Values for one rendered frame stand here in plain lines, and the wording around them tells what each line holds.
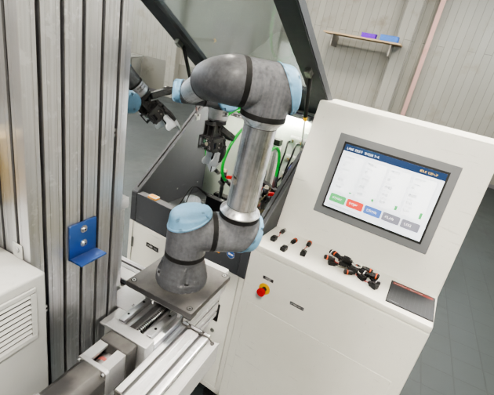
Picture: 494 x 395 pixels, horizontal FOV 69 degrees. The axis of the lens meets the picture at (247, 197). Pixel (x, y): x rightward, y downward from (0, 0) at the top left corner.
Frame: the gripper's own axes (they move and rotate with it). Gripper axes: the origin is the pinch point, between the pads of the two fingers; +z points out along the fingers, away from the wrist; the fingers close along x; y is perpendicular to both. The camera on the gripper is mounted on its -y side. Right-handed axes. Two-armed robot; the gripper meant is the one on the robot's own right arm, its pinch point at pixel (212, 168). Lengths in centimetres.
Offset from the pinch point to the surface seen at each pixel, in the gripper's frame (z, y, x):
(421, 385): 123, -96, 115
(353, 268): 22, -12, 62
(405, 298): 25, -13, 83
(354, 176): -7, -32, 48
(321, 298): 34, -3, 56
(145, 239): 51, -3, -35
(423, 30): -137, -723, -42
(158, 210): 31.5, -2.9, -28.3
